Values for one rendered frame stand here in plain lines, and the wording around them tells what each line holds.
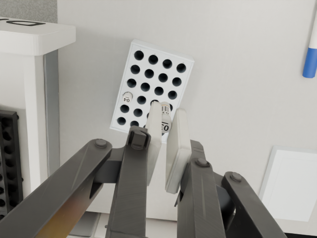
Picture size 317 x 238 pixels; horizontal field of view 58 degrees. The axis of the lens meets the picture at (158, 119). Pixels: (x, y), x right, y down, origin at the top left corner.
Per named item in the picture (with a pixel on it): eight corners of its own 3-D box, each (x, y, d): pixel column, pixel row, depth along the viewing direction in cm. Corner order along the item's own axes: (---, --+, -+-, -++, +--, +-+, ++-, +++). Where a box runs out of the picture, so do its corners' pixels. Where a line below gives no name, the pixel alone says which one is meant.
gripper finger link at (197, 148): (189, 180, 14) (246, 195, 14) (185, 137, 19) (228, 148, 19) (180, 204, 15) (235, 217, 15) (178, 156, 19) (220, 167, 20)
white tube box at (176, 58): (134, 38, 39) (131, 41, 36) (192, 55, 40) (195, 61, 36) (113, 118, 44) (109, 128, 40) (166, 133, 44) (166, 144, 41)
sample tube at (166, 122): (159, 98, 26) (158, 117, 22) (172, 102, 26) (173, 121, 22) (155, 111, 26) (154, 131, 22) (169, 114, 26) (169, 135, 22)
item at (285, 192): (273, 144, 45) (277, 149, 43) (328, 150, 45) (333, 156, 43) (254, 210, 49) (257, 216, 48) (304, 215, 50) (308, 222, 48)
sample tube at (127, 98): (127, 84, 41) (123, 93, 37) (136, 87, 42) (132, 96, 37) (125, 92, 42) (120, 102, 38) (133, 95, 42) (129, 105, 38)
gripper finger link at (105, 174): (137, 194, 15) (79, 180, 14) (143, 148, 19) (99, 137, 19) (144, 169, 14) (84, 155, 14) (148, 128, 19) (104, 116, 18)
